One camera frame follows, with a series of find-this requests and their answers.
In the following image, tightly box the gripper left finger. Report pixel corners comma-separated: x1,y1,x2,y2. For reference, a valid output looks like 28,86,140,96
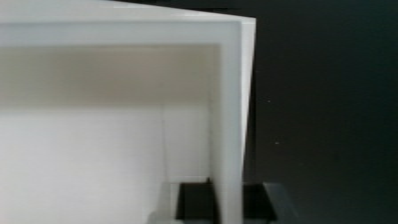
147,178,220,224

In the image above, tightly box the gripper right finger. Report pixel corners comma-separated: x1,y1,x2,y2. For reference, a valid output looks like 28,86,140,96
243,182,302,224

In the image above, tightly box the white drawer box with knob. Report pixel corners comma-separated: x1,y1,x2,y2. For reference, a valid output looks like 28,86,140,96
0,0,256,224

